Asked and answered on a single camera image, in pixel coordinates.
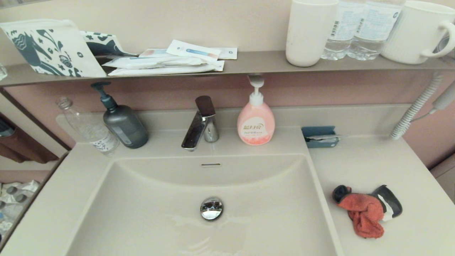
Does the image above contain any chrome faucet with brown lever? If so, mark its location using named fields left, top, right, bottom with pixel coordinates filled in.
left=181, top=95, right=220, bottom=152

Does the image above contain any beige sink basin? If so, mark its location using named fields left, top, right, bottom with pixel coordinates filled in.
left=64, top=154, right=343, bottom=256

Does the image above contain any pink hand soap pump bottle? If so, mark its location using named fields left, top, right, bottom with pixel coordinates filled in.
left=237, top=75, right=276, bottom=146

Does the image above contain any small white sachet with logo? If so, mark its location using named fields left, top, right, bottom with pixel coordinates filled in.
left=213, top=47, right=238, bottom=60

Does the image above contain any long white sealed packet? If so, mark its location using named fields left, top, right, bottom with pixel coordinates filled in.
left=102, top=56, right=214, bottom=70
left=108, top=60, right=225, bottom=77

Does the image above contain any chrome drain stopper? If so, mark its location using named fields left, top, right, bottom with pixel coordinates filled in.
left=200, top=197, right=224, bottom=222

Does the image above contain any white toothbrush packet blue print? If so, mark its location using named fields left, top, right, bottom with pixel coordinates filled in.
left=166, top=40, right=221, bottom=63

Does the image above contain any blue soap tray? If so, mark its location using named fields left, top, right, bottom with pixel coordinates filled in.
left=301, top=126, right=340, bottom=148

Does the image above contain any silver packet in tray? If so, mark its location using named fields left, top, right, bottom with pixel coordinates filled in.
left=306, top=134, right=343, bottom=143

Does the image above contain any dark grey pump bottle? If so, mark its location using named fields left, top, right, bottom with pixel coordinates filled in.
left=91, top=82, right=149, bottom=149

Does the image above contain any white packet with pink print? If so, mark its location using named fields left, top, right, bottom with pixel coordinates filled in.
left=139, top=49, right=171, bottom=58

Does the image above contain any white plain tumbler cup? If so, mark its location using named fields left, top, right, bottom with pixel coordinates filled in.
left=285, top=0, right=339, bottom=67

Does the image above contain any clear empty plastic bottle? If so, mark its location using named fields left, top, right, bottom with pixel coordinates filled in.
left=57, top=98, right=121, bottom=157

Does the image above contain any small white teal-print pouch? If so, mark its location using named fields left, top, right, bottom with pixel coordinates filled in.
left=80, top=31, right=139, bottom=57

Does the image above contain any clear water bottle white label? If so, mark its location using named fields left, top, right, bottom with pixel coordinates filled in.
left=347, top=0, right=406, bottom=61
left=321, top=0, right=366, bottom=60

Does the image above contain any large white teal-print pouch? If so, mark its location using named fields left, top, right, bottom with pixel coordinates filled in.
left=0, top=19, right=107, bottom=78

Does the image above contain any brown hanging towel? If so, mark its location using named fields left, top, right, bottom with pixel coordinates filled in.
left=0, top=114, right=59, bottom=164

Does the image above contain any white ribbed mug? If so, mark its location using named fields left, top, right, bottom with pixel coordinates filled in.
left=380, top=0, right=455, bottom=65

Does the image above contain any shrink-wrapped water bottle pack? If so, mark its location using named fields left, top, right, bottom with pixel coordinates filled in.
left=0, top=180, right=40, bottom=242

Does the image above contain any grey wall shelf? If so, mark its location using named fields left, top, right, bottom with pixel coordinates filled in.
left=0, top=51, right=455, bottom=87

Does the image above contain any white coiled cord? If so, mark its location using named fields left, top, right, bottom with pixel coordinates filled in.
left=390, top=73, right=445, bottom=140

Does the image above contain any grey hair dryer handle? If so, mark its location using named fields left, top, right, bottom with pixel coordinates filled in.
left=432, top=81, right=455, bottom=111

